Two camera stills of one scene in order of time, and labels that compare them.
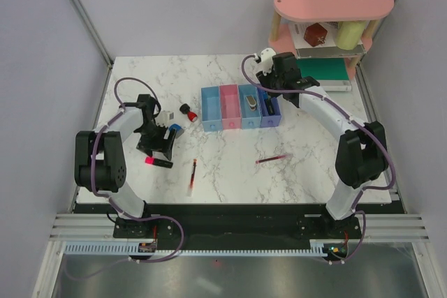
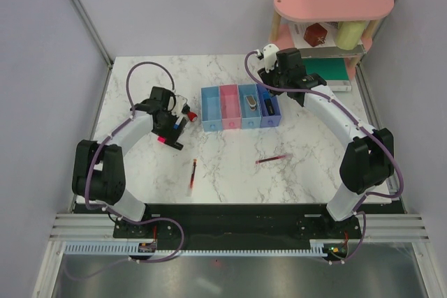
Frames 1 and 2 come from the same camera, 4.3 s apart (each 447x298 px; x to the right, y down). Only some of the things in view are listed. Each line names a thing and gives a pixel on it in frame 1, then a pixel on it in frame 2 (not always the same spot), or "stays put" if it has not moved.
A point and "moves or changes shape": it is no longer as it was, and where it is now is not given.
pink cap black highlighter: (158, 162) moves or changes shape
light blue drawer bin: (211, 109) stays put
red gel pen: (269, 158) stays put
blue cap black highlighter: (269, 103) stays put
